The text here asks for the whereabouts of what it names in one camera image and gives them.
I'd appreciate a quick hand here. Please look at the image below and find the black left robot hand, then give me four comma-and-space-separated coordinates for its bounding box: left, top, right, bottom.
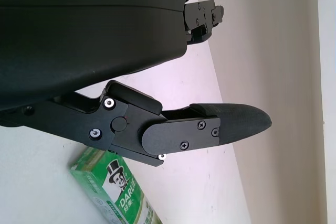
0, 0, 272, 168

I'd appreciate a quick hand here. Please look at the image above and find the green toothpaste box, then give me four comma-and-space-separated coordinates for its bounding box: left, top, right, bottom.
68, 147, 169, 224

